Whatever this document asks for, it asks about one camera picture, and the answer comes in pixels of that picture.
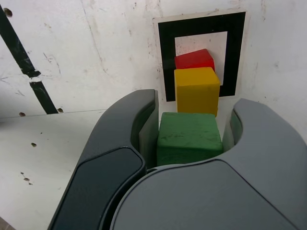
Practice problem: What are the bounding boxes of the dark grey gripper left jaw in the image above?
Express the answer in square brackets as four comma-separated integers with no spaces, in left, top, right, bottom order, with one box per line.
[47,89,160,230]

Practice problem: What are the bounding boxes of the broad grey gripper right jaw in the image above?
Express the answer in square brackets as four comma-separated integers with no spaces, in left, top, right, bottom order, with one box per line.
[109,97,307,230]

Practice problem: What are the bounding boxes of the green cube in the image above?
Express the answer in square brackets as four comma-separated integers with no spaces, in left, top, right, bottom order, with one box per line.
[156,112,224,167]

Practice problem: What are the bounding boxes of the yellow cube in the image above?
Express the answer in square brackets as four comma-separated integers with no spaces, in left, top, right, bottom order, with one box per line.
[174,67,221,118]

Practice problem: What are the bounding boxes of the red cube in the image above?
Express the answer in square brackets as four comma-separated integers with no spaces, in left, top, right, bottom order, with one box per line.
[174,48,215,71]

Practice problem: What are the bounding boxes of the black tape square outline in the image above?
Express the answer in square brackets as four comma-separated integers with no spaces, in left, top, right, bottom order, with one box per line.
[157,11,247,103]

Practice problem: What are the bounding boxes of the black tape strip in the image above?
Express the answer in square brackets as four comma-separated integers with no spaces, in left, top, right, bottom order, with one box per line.
[0,4,59,115]

